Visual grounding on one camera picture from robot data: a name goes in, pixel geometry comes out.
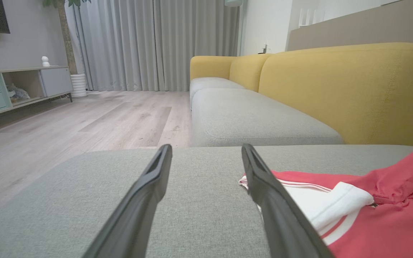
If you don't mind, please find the grey pleated curtain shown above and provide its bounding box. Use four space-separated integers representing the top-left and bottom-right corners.
65 0 241 92

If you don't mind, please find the tall green potted tree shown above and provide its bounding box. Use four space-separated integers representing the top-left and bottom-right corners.
42 0 92 75

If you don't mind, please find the grey fabric ottoman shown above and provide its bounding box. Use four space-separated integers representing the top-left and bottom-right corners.
0 144 413 258

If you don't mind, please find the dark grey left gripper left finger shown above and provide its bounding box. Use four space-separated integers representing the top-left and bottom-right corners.
82 144 173 258

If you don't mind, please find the beige and teal TV cabinet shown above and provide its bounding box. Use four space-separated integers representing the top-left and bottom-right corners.
0 66 74 121

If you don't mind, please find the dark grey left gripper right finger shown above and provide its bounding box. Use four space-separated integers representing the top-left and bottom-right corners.
242 143 336 258

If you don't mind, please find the yellow and grey sofa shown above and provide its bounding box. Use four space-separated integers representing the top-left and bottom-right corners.
189 42 413 148

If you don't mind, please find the grey plush toy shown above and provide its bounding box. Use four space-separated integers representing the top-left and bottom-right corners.
6 83 31 101

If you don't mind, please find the red and white jersey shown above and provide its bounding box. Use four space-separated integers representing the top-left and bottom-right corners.
238 138 413 258

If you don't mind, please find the beige low partition wall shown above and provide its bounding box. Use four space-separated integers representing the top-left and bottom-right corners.
287 0 413 52

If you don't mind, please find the white ribbed plant pot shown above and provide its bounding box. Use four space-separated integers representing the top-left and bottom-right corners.
70 73 88 99

